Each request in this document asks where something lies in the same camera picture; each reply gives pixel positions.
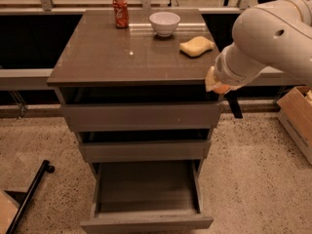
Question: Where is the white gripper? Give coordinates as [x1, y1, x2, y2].
[205, 43, 265, 92]

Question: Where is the small orange fruit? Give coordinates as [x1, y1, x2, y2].
[214, 84, 230, 95]

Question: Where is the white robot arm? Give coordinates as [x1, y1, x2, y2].
[205, 0, 312, 93]

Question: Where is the grey drawer cabinet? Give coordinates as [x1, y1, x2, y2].
[47, 8, 234, 234]

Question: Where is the grey top drawer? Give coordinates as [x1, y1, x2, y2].
[57, 85, 220, 132]

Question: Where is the grey drawer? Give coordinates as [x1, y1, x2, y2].
[79, 129, 211, 163]
[57, 85, 220, 132]
[81, 161, 213, 234]

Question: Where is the grey middle drawer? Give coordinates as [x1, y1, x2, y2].
[79, 129, 211, 163]

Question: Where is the grey bottom drawer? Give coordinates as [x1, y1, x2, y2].
[81, 161, 213, 234]

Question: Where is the yellow sponge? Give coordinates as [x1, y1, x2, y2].
[179, 36, 215, 58]

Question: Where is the white ceramic bowl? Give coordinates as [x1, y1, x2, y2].
[149, 12, 180, 37]

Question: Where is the cardboard box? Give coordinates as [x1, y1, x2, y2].
[277, 86, 312, 164]

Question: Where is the red soda can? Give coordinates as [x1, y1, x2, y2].
[112, 0, 129, 28]

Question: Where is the black metal bar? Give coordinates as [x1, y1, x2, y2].
[5, 160, 55, 234]

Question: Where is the grey horizontal railing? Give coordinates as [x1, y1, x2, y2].
[0, 67, 301, 91]

